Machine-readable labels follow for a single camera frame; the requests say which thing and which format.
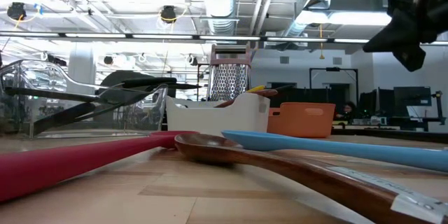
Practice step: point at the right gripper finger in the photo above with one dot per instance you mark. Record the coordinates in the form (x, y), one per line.
(411, 57)
(395, 38)

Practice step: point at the long blue silicone spoon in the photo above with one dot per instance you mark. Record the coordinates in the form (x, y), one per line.
(315, 145)

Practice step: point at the dark wooden spoon white label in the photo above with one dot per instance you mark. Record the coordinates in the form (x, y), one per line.
(315, 178)

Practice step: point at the red slotted spatula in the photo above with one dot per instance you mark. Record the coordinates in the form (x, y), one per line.
(70, 164)

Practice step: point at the black desk monitor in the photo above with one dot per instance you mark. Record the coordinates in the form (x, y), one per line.
(413, 96)

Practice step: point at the person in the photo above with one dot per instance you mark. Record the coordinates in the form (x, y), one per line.
(349, 108)

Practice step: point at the orange plastic bin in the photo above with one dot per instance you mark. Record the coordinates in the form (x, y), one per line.
(304, 122)

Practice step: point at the pink metal box grater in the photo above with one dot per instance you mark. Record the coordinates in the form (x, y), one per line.
(229, 80)

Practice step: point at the white plastic bin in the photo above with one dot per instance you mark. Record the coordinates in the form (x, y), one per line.
(217, 119)

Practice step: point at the black ceiling spotlight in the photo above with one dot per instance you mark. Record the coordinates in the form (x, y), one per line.
(16, 11)
(168, 14)

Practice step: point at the long LED light bar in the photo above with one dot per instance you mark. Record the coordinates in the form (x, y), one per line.
(161, 36)

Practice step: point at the white pillar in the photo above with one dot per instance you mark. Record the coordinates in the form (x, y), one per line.
(82, 63)

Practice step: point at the clear plastic bin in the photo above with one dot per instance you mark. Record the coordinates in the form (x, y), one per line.
(45, 77)

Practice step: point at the black metal frame rig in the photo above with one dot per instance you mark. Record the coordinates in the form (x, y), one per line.
(332, 69)

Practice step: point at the straight silver spiral duct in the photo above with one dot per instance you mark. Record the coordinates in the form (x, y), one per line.
(220, 3)

